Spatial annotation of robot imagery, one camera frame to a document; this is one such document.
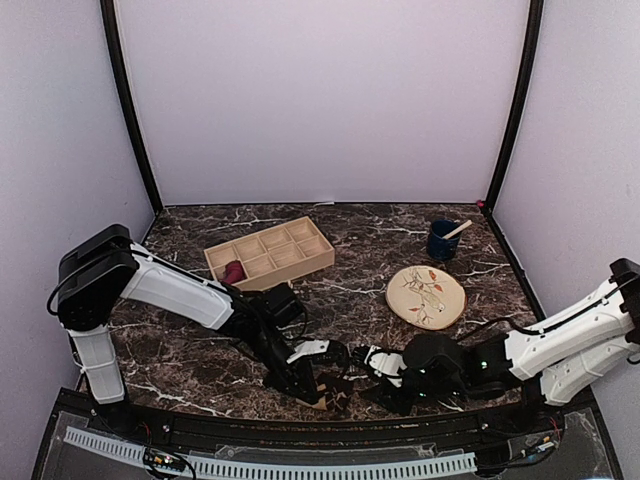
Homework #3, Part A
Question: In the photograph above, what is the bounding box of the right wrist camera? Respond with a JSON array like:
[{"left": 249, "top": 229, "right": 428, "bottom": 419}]
[{"left": 351, "top": 345, "right": 407, "bottom": 388}]

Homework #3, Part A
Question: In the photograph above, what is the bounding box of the wooden stick in mug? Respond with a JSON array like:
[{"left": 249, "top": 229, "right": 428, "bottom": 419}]
[{"left": 442, "top": 220, "right": 473, "bottom": 240}]

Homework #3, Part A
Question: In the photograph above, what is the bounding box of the dark blue mug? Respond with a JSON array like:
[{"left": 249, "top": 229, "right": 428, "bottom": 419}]
[{"left": 427, "top": 219, "right": 460, "bottom": 262}]

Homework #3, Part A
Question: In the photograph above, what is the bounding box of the black frame post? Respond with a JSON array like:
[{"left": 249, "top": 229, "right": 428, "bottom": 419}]
[
  {"left": 99, "top": 0, "right": 164, "bottom": 216},
  {"left": 484, "top": 0, "right": 544, "bottom": 217}
]

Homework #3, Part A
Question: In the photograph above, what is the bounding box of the left black frame post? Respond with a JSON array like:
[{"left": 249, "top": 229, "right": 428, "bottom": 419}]
[{"left": 99, "top": 0, "right": 164, "bottom": 216}]

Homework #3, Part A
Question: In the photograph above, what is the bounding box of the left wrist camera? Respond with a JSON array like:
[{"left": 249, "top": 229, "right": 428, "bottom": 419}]
[{"left": 286, "top": 340, "right": 349, "bottom": 366}]

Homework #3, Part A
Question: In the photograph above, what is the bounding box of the right black frame post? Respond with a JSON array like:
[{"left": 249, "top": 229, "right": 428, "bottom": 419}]
[{"left": 484, "top": 0, "right": 544, "bottom": 217}]

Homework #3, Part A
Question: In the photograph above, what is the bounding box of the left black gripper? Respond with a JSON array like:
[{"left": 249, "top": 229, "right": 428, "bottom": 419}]
[{"left": 248, "top": 320, "right": 319, "bottom": 403}]

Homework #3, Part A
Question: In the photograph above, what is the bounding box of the black front rail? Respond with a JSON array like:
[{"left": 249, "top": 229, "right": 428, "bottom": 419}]
[{"left": 56, "top": 382, "right": 600, "bottom": 451}]

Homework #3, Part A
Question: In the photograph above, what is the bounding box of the wooden compartment tray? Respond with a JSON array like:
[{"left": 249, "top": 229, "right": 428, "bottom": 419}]
[{"left": 204, "top": 217, "right": 335, "bottom": 291}]

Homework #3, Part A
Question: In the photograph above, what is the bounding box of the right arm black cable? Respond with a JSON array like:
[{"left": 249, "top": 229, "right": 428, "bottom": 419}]
[{"left": 457, "top": 279, "right": 640, "bottom": 346}]

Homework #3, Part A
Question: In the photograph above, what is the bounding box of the white slotted cable duct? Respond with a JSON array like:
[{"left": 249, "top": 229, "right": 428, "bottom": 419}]
[{"left": 63, "top": 427, "right": 478, "bottom": 480}]

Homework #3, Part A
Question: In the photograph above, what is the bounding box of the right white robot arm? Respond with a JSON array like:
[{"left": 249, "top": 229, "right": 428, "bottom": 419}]
[{"left": 352, "top": 258, "right": 639, "bottom": 434}]

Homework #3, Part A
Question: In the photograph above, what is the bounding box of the round painted wooden plate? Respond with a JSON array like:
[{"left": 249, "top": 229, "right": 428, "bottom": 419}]
[{"left": 385, "top": 265, "right": 467, "bottom": 331}]

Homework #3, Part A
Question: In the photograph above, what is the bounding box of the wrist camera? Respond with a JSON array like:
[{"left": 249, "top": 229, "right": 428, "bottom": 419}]
[
  {"left": 286, "top": 340, "right": 349, "bottom": 366},
  {"left": 351, "top": 345, "right": 407, "bottom": 388}
]

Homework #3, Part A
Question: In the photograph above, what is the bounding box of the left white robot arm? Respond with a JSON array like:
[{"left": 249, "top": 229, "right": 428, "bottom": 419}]
[{"left": 46, "top": 224, "right": 318, "bottom": 436}]

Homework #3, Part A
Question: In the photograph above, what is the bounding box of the maroon striped sock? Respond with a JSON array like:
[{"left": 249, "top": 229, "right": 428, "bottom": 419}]
[{"left": 220, "top": 260, "right": 246, "bottom": 285}]

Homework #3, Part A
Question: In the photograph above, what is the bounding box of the small circuit board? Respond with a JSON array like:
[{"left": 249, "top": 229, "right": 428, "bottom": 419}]
[{"left": 142, "top": 447, "right": 186, "bottom": 472}]

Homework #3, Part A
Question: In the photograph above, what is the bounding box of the brown argyle sock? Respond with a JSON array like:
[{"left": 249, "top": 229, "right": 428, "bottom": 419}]
[{"left": 312, "top": 373, "right": 354, "bottom": 412}]

